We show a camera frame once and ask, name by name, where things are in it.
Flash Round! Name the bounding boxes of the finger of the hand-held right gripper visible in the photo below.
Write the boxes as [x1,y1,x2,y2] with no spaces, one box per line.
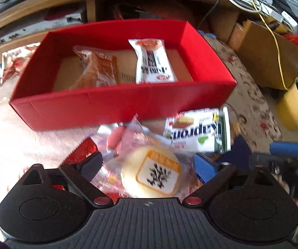
[250,140,298,167]

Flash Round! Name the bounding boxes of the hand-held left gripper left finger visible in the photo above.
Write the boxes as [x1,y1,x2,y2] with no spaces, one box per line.
[24,151,113,208]

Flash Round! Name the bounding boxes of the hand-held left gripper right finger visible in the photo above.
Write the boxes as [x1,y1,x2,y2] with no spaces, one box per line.
[182,154,280,209]

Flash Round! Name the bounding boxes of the red chips packet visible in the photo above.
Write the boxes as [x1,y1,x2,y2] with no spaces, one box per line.
[52,138,99,191]

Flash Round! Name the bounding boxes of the clear sausage packet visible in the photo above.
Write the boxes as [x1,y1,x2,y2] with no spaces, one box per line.
[90,123,129,159]

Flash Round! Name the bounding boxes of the dark blue snack packet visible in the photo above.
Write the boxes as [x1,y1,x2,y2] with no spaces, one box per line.
[218,135,255,165]

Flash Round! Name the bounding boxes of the round yellow cake packet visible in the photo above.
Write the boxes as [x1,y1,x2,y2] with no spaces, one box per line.
[90,114,199,199]

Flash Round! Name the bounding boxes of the red cardboard box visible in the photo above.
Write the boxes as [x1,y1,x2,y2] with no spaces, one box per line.
[9,20,238,132]

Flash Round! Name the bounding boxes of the orange brown bread packet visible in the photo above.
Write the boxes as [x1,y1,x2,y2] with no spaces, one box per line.
[68,45,119,90]

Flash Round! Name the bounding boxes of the white red-print snack packet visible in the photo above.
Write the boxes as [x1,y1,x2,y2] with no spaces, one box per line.
[128,38,179,85]

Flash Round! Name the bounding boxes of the white green wafer packet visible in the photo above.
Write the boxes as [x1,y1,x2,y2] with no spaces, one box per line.
[163,106,232,154]

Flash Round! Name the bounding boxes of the yellow container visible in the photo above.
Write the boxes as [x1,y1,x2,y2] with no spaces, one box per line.
[276,83,298,131]

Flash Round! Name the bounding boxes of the floral tablecloth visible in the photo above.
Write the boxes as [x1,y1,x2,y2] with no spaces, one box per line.
[0,32,284,213]

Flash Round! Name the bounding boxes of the large cardboard box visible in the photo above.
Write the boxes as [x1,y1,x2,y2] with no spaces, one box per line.
[236,19,298,91]

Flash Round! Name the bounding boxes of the small cardboard box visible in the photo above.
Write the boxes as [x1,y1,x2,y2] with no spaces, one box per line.
[207,9,240,44]

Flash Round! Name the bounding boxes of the grey device on shelf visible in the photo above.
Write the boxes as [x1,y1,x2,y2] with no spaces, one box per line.
[0,13,86,46]

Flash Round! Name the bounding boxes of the yellow cable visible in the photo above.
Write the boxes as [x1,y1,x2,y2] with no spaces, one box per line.
[209,0,297,90]

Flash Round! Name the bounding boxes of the black cable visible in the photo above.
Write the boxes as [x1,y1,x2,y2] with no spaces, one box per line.
[197,0,222,29]

